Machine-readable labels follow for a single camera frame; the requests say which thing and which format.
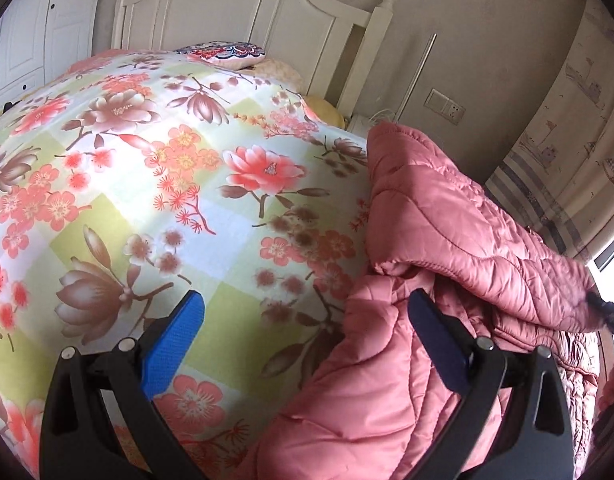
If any floral printed blanket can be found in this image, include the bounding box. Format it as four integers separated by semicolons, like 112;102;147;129
0;50;373;480

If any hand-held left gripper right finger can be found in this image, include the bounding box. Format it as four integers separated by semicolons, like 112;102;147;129
407;290;574;480

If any wall socket panel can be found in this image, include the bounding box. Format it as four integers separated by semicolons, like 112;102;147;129
424;88;465;126

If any beige pillow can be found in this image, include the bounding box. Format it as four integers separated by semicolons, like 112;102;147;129
249;57;305;96

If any white nightstand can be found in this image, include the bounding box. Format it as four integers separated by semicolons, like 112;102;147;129
347;114;388;136

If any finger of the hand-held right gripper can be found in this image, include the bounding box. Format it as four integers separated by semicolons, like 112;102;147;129
584;292;614;346

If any patterned decorative pillow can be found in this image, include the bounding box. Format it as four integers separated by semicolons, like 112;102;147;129
174;41;265;71

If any yellow pillow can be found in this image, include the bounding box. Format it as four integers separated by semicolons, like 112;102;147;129
302;94;345;128

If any pink quilted jacket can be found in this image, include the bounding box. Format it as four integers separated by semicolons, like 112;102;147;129
247;121;614;480

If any ship printed curtain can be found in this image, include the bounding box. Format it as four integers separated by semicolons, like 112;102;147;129
484;0;614;263

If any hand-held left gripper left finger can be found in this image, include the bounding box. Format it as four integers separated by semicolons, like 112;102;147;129
38;290;206;480

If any white wardrobe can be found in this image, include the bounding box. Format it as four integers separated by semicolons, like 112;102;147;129
0;0;110;111

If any white wooden headboard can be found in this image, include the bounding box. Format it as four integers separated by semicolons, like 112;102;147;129
111;0;399;121

